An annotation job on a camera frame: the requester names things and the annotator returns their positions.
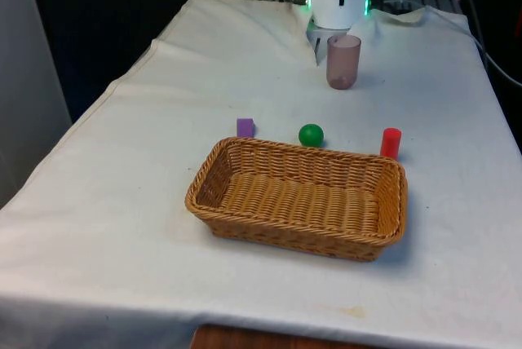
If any purple triangular block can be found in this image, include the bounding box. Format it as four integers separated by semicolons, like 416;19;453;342
236;117;256;139

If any rectangular wicker basket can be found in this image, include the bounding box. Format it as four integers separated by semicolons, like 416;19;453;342
184;136;409;263

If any red cylinder block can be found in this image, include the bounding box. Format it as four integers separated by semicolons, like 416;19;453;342
379;127;403;159

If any green ball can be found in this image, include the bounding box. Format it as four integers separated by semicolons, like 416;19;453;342
298;122;325;148

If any see-through pink cup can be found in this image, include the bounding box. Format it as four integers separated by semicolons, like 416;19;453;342
325;35;363;91

